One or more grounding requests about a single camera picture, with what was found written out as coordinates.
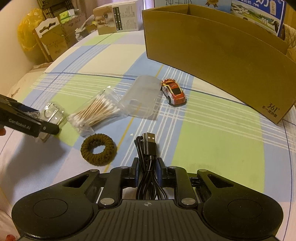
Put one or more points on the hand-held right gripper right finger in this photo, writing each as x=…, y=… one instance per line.
x=159, y=171

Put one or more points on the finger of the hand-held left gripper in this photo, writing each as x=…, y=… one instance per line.
x=49, y=128
x=24, y=108

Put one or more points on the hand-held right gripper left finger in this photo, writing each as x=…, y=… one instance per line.
x=136, y=172

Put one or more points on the clear bag with metal clip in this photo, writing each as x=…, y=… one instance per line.
x=52, y=113

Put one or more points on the bag of cotton swabs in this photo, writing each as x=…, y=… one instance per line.
x=97, y=111

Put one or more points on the clear plastic cup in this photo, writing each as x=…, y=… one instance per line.
x=141, y=97

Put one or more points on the red white toy car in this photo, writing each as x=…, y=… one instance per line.
x=174, y=91

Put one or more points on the brown cardboard box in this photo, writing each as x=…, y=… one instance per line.
x=208, y=60

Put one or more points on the plaid tablecloth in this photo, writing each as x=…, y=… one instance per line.
x=219, y=143

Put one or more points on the brown carton with white hanger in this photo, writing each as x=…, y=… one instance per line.
x=55, y=44

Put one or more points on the yellow plastic bag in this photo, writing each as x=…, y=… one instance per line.
x=27, y=34

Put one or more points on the open carton with white bags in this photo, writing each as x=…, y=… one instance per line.
x=85, y=27

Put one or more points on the stack of green boxes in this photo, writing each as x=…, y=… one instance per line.
x=68, y=16

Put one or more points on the white appliance box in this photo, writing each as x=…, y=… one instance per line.
x=120, y=18

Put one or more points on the light blue milk carton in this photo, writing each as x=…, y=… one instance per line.
x=185, y=3

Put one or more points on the dark blue milk carton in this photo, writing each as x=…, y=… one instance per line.
x=256, y=14

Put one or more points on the beige quilted chair cover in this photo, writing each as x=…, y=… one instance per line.
x=290, y=39

